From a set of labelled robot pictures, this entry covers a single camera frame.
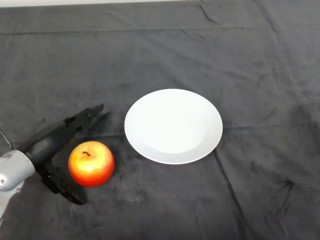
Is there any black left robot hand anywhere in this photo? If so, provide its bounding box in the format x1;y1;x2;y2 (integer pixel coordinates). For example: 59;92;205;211
17;102;105;206

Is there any red yellow apple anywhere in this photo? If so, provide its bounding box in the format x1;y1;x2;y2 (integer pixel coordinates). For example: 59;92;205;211
67;140;116;188

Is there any white round plate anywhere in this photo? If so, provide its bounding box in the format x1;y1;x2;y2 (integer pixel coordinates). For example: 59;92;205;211
124;88;224;165

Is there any black velvet cloth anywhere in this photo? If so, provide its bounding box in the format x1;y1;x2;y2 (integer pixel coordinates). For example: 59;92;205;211
0;0;320;240

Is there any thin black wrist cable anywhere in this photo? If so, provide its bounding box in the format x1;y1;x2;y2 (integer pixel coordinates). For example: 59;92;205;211
0;127;14;151

